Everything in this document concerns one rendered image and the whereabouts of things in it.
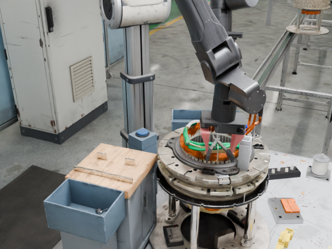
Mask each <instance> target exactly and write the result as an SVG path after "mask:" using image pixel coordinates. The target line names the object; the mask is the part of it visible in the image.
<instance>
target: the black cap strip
mask: <svg viewBox="0 0 332 249"><path fill-rule="evenodd" d="M285 168H288V172H285ZM272 169H274V170H275V173H271V172H272ZM268 173H269V180H276V179H286V178H296V177H300V175H301V172H300V171H299V169H298V168H297V167H296V166H294V167H293V170H291V169H290V166H289V167H281V168H280V171H277V168H269V169H268Z"/></svg>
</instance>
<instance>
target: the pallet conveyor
mask: <svg viewBox="0 0 332 249"><path fill-rule="evenodd" d="M306 17H307V14H302V15H301V22H300V25H304V22H308V23H307V25H311V22H313V24H312V25H313V26H315V25H316V21H317V19H316V17H317V15H315V14H314V18H313V19H312V15H310V14H309V17H308V19H306ZM321 23H329V24H332V21H329V20H322V22H321ZM286 33H287V30H285V32H284V33H283V34H282V36H281V37H280V39H279V40H278V41H277V43H276V44H275V46H274V47H273V49H272V50H271V51H270V53H269V54H268V56H267V57H266V58H265V60H264V61H263V63H262V64H261V66H260V67H259V68H258V70H257V71H256V73H255V74H254V75H253V77H252V79H253V80H255V78H256V77H257V75H258V74H259V72H260V71H261V69H262V68H263V67H264V65H265V64H266V62H267V61H268V59H269V58H270V56H271V55H272V53H273V52H274V50H275V49H276V47H277V46H278V45H279V43H280V42H281V40H282V39H283V37H284V36H285V34H286ZM295 36H296V33H292V32H289V34H288V35H287V37H286V38H285V40H284V41H283V43H282V44H281V46H280V47H279V49H278V50H277V52H276V53H275V55H274V56H273V58H272V59H271V61H270V62H269V64H268V65H267V67H266V69H265V70H264V72H263V73H262V75H261V76H260V78H259V79H258V81H257V82H258V84H259V86H260V89H262V90H264V91H265V93H266V90H271V91H278V92H279V94H278V101H277V108H276V113H279V112H280V111H281V110H282V108H281V106H282V101H283V100H288V101H295V102H301V103H307V104H314V105H320V106H327V107H328V112H327V116H326V119H327V120H326V121H328V124H327V129H326V134H325V139H324V143H323V148H322V152H323V153H324V155H326V156H328V154H329V149H330V145H331V140H332V92H331V94H329V93H322V92H315V91H308V90H302V89H295V88H288V87H285V81H286V74H287V67H288V60H289V54H290V47H296V53H295V59H294V66H293V72H292V74H294V75H296V74H297V72H296V71H297V66H298V65H300V66H308V67H316V68H324V69H332V66H324V65H315V64H307V63H301V62H300V61H299V53H300V48H303V50H307V48H310V49H319V50H329V51H332V47H328V46H318V45H309V44H308V42H312V43H322V44H332V42H326V41H312V40H310V39H309V35H306V36H305V42H304V44H301V41H302V35H301V34H298V40H297V43H292V41H293V40H294V38H295ZM282 59H283V65H282V73H281V80H280V86H274V85H268V83H269V82H270V80H271V78H272V77H273V75H274V73H275V71H276V69H277V67H278V66H279V64H280V62H281V61H282ZM284 92H285V93H291V94H298V95H305V96H312V97H318V98H325V99H330V100H328V101H327V102H319V101H313V100H306V99H299V98H293V97H287V96H286V95H285V94H284ZM262 117H263V116H262ZM262 117H261V122H260V123H259V124H257V125H256V126H255V134H257V135H259V136H260V134H261V125H262Z"/></svg>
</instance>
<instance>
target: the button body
mask: <svg viewBox="0 0 332 249"><path fill-rule="evenodd" d="M148 131H149V130H148ZM136 132H137V131H134V132H132V133H130V134H128V144H129V149H133V150H138V151H144V152H149V153H154V154H157V134H156V133H154V132H151V131H149V132H150V135H149V136H147V137H137V136H136V135H135V133H136ZM157 193H158V183H157V179H156V194H157Z"/></svg>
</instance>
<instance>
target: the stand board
mask: <svg viewBox="0 0 332 249"><path fill-rule="evenodd" d="M97 152H100V153H105V154H107V160H104V159H99V158H97ZM125 158H129V159H134V160H135V166H132V165H127V164H125ZM156 162H157V154H154V153H149V152H144V151H138V150H133V149H129V148H124V147H119V146H114V145H109V144H103V143H101V144H100V145H98V146H97V147H96V148H95V149H94V150H93V151H92V152H91V153H90V154H89V155H88V156H87V157H86V158H85V159H84V160H82V161H81V162H80V163H79V164H78V165H77V166H81V167H85V168H89V169H94V170H98V171H102V172H107V173H112V174H116V175H121V176H125V177H130V178H133V183H128V182H124V181H119V180H115V179H110V178H106V177H103V176H98V175H93V174H89V173H85V172H80V171H76V170H74V169H73V170H72V171H71V172H70V173H69V174H67V175H66V176H65V180H66V179H67V178H71V179H75V180H79V181H84V182H88V183H92V184H96V185H100V186H105V187H109V188H113V189H117V190H122V191H124V198H126V199H129V198H130V196H131V195H132V194H133V192H134V191H135V190H136V188H137V187H138V186H139V184H140V183H141V182H142V180H143V179H144V178H145V176H146V175H147V174H148V172H149V171H150V170H151V168H152V167H153V166H154V164H155V163H156Z"/></svg>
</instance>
